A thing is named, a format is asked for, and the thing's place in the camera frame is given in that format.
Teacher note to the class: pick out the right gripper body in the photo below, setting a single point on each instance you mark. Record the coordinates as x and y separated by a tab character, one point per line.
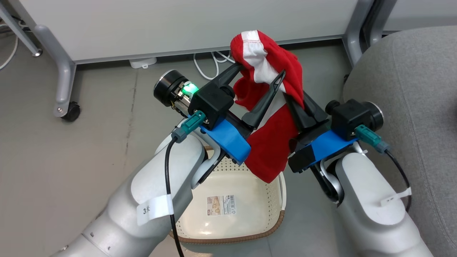
375	116

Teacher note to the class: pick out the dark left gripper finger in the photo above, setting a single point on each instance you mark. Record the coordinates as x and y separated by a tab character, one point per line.
264	100
223	75

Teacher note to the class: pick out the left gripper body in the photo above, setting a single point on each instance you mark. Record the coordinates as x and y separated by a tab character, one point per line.
170	87

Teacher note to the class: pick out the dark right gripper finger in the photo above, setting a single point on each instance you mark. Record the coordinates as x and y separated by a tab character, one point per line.
316	112
299	116

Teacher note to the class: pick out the red and white garment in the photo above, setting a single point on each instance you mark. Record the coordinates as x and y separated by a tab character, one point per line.
271	142

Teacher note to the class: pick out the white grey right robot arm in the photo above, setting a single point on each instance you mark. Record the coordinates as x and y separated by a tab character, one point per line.
364	189

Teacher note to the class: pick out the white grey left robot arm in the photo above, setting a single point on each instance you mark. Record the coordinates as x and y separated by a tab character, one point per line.
150	185

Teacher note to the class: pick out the grey fabric sofa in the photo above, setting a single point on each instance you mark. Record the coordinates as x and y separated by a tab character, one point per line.
421	89

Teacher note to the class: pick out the small white adapter box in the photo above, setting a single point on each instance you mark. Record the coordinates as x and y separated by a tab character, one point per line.
142	63

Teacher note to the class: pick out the cream plastic laundry basket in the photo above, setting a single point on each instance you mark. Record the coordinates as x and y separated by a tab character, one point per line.
228	185

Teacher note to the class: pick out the black caster wheel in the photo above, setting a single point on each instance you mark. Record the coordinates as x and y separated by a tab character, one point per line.
71	112

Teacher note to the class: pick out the grey metal table leg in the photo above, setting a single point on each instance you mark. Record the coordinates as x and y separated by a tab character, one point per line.
18	30

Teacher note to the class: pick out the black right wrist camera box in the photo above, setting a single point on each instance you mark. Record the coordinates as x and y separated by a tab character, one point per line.
346	117

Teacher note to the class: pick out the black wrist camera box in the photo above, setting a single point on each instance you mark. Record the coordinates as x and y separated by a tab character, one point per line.
346	117
212	103

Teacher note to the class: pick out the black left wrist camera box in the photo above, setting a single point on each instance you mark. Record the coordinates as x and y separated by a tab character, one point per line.
212	103

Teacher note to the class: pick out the blue left camera mount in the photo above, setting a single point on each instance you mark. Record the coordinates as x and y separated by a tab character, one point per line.
228	141

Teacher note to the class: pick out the wide white partition grey frame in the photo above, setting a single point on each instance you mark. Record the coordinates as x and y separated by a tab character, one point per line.
178	25

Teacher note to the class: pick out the narrow white partition grey frame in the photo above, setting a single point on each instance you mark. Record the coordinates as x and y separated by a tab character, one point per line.
421	14

